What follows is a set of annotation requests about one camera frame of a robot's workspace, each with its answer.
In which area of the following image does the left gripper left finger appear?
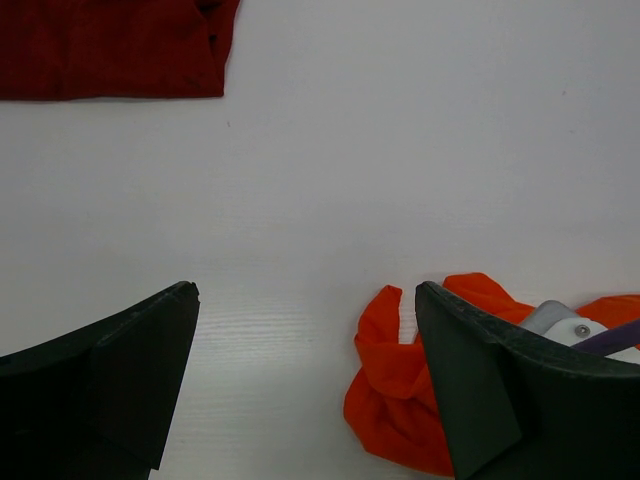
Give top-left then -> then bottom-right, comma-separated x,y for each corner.
1,281 -> 199,479

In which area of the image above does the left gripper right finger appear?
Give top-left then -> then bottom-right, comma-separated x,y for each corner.
415,281 -> 639,479

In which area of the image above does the orange t-shirt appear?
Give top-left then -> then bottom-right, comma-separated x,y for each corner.
343,272 -> 639,477

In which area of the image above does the dark red folded t-shirt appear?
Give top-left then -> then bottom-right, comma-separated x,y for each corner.
1,0 -> 239,101

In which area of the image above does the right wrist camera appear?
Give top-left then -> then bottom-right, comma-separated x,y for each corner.
519,300 -> 639,364

